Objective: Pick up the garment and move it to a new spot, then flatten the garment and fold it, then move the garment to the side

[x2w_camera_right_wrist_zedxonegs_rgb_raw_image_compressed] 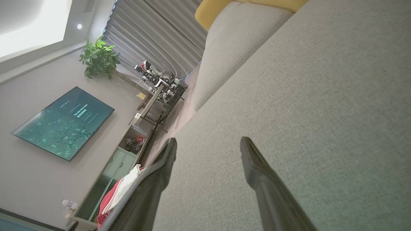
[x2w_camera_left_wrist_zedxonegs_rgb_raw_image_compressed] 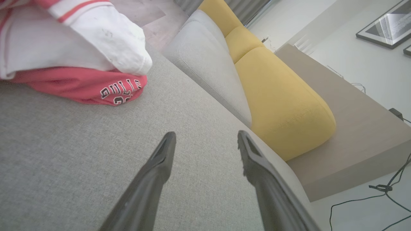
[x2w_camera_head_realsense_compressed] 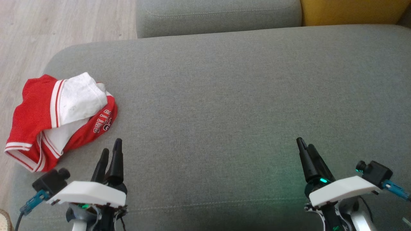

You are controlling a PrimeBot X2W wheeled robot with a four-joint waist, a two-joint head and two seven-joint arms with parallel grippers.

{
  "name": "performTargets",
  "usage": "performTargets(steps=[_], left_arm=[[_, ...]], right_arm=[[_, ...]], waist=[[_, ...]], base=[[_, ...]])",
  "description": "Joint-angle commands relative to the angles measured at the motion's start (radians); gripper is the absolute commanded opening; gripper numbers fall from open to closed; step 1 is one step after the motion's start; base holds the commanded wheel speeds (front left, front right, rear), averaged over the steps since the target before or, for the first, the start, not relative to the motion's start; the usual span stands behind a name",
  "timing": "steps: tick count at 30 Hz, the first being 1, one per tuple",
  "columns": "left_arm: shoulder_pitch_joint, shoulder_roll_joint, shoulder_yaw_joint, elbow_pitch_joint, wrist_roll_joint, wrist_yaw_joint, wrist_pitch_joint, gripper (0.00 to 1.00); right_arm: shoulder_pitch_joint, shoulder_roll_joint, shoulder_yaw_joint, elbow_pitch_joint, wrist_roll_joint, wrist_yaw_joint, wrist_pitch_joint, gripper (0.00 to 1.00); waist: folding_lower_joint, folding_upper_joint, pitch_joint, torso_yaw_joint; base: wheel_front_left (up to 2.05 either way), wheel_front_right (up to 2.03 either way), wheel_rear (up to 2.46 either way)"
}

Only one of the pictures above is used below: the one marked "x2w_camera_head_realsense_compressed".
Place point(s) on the grey sofa back cushion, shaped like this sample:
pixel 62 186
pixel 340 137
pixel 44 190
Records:
pixel 218 17

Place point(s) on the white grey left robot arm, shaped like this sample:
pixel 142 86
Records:
pixel 78 226

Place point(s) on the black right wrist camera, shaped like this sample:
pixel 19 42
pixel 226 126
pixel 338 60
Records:
pixel 375 173

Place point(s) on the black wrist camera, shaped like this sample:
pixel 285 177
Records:
pixel 375 173
pixel 48 183

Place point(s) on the yellow cushion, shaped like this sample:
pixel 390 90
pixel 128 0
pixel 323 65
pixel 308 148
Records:
pixel 350 11

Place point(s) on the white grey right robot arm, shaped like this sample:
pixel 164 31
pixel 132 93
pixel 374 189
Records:
pixel 359 221

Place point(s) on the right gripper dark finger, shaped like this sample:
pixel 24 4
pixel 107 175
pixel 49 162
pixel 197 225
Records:
pixel 321 166
pixel 306 163

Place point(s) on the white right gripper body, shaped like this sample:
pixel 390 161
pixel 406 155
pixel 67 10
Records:
pixel 343 191

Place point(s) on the grey fabric sofa seat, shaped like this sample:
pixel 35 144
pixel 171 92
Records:
pixel 224 112

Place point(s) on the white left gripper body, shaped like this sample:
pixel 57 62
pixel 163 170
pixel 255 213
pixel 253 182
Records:
pixel 90 192

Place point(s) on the red white basketball shorts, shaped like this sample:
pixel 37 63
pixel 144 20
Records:
pixel 96 128

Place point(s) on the red white basketball jersey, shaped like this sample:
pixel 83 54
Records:
pixel 77 99

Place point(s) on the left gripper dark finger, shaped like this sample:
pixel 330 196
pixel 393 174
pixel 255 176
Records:
pixel 116 166
pixel 100 170

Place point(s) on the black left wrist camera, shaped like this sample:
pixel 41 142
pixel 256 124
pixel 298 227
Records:
pixel 48 183

